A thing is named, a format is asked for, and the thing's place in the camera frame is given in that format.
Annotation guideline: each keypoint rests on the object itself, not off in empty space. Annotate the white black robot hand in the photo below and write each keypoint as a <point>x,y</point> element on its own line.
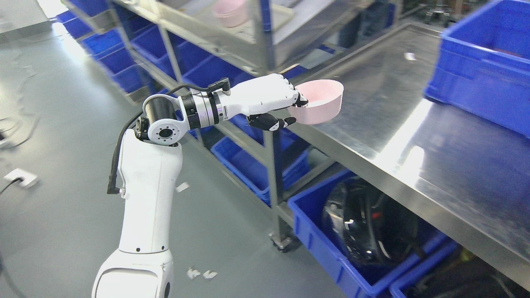
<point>255,99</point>

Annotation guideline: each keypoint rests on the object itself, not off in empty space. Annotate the pink plastic bowl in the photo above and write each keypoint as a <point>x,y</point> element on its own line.
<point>324,101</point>

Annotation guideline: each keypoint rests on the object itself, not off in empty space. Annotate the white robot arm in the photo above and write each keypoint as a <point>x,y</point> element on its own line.
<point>145,167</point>

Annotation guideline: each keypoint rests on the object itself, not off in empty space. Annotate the steel shelf rack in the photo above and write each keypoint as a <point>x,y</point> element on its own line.
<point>171,46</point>

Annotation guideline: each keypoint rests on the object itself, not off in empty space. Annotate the pink bowl on shelf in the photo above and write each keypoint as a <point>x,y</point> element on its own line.
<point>231,13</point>

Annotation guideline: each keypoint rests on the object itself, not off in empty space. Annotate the cream bear tray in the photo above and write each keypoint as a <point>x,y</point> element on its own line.
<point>280,15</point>

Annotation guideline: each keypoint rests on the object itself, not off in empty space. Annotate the black helmet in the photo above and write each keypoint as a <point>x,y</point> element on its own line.
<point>369,227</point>

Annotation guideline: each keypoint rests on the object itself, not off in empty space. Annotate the blue bin with helmet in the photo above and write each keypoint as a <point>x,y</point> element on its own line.
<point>355,282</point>

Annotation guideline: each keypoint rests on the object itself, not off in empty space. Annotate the steel table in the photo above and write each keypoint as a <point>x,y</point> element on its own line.
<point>468,177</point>

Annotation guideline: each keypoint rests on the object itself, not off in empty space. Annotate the blue plastic bin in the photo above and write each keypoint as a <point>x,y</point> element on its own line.
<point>483,65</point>

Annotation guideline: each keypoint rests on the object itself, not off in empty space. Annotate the white floor power socket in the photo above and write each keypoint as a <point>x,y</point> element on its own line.
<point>22,177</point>

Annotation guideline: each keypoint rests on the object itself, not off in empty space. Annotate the blue bin with backpack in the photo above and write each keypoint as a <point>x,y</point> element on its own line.
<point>454,272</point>

